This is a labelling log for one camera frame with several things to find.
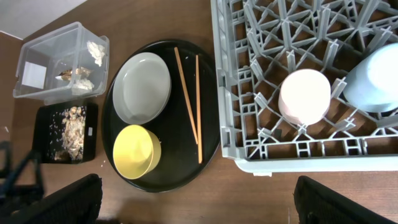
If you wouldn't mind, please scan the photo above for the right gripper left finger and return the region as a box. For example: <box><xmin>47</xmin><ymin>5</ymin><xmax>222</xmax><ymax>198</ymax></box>
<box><xmin>1</xmin><ymin>174</ymin><xmax>103</xmax><ymax>223</ymax></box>

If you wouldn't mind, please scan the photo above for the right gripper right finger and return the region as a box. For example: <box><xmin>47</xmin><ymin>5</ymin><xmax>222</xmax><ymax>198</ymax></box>
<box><xmin>294</xmin><ymin>175</ymin><xmax>395</xmax><ymax>224</ymax></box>

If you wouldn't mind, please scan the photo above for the yellow bowl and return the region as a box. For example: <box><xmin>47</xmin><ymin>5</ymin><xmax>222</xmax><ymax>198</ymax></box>
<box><xmin>113</xmin><ymin>124</ymin><xmax>162</xmax><ymax>179</ymax></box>

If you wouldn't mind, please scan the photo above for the pink plastic cup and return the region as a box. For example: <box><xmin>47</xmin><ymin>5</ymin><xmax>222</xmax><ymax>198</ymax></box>
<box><xmin>278</xmin><ymin>68</ymin><xmax>331</xmax><ymax>126</ymax></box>

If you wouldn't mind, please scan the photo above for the blue plastic cup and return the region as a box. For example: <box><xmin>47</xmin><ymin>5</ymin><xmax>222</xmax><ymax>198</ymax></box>
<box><xmin>343</xmin><ymin>43</ymin><xmax>397</xmax><ymax>113</ymax></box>

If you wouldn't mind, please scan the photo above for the grey-green plate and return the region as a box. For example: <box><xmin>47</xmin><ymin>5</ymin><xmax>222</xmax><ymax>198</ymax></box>
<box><xmin>112</xmin><ymin>52</ymin><xmax>172</xmax><ymax>124</ymax></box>

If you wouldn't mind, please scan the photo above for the wooden chopstick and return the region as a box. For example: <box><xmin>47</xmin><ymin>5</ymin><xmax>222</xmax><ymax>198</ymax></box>
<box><xmin>195</xmin><ymin>55</ymin><xmax>203</xmax><ymax>164</ymax></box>
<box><xmin>174</xmin><ymin>47</ymin><xmax>198</xmax><ymax>144</ymax></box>

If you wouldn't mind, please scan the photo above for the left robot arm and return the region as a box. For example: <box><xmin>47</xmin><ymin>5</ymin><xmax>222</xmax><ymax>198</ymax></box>
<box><xmin>1</xmin><ymin>141</ymin><xmax>44</xmax><ymax>218</ymax></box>

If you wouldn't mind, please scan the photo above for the grey dishwasher rack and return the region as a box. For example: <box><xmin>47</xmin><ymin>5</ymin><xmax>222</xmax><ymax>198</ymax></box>
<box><xmin>211</xmin><ymin>0</ymin><xmax>397</xmax><ymax>175</ymax></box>

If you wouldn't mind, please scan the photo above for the black rectangular tray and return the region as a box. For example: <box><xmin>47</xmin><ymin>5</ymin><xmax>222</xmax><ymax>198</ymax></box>
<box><xmin>32</xmin><ymin>100</ymin><xmax>98</xmax><ymax>164</ymax></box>

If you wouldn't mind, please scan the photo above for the pile of food scraps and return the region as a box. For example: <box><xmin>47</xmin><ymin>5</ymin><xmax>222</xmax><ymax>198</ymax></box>
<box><xmin>53</xmin><ymin>106</ymin><xmax>86</xmax><ymax>162</ymax></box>

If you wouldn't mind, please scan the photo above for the crumpled white tissue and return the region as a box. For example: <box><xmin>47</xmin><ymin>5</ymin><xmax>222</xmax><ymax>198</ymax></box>
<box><xmin>73</xmin><ymin>78</ymin><xmax>95</xmax><ymax>91</ymax></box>

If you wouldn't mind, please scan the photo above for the round black tray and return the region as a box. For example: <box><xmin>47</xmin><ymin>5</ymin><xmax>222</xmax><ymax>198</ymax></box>
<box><xmin>101</xmin><ymin>39</ymin><xmax>221</xmax><ymax>194</ymax></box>

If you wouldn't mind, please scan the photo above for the gold foil wrapper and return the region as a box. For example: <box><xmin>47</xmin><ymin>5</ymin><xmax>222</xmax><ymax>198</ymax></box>
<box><xmin>55</xmin><ymin>67</ymin><xmax>93</xmax><ymax>81</ymax></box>

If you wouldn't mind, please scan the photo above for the white label on bin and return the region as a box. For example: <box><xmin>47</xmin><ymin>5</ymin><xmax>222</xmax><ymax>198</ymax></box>
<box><xmin>22</xmin><ymin>62</ymin><xmax>47</xmax><ymax>89</ymax></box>

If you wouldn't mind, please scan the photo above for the clear plastic bin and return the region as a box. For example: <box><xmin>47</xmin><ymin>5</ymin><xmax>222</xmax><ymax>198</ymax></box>
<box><xmin>12</xmin><ymin>22</ymin><xmax>109</xmax><ymax>105</ymax></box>

